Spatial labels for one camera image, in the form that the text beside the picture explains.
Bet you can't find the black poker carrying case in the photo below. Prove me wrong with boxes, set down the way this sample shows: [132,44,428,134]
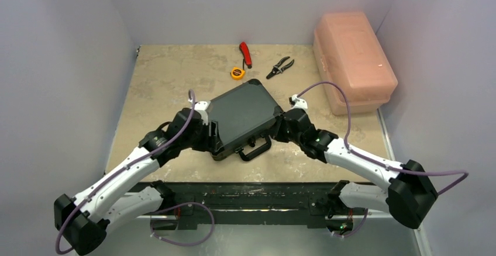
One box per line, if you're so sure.
[208,78,283,161]

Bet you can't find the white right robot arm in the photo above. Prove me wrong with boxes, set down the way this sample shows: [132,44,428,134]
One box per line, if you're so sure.
[271,108,438,229]

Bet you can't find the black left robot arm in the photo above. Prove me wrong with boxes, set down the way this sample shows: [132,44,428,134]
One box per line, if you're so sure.
[54,101,213,255]

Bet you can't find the yellow tape measure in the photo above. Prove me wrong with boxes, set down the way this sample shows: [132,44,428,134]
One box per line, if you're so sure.
[230,67,246,81]

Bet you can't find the pink plastic storage box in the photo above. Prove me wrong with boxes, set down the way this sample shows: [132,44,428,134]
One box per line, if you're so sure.
[314,12,398,115]

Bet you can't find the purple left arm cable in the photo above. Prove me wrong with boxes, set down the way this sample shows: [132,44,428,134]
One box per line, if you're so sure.
[54,89,197,256]

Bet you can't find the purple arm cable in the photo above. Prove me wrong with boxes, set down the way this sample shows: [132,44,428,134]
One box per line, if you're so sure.
[54,89,197,256]
[296,81,470,197]

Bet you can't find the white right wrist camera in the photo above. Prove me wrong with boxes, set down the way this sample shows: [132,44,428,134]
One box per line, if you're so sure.
[289,94,308,111]

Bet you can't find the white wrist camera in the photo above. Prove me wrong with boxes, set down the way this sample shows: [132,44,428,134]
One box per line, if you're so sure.
[188,99,211,125]
[289,94,308,111]

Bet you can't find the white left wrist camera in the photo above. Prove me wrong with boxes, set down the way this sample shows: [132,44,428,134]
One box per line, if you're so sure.
[188,99,211,125]

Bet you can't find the black wire stripper pliers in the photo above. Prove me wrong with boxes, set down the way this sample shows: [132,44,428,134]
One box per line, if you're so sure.
[266,56,295,79]

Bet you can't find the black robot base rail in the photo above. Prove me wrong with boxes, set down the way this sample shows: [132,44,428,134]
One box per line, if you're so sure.
[143,181,372,230]

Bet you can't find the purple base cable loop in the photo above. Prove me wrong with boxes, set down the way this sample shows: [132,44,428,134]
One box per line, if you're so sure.
[150,202,216,248]

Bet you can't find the red handled tool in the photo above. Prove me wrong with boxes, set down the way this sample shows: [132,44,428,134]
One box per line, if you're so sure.
[239,41,253,69]

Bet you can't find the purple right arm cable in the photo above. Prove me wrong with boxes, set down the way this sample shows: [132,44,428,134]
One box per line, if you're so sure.
[296,81,470,197]

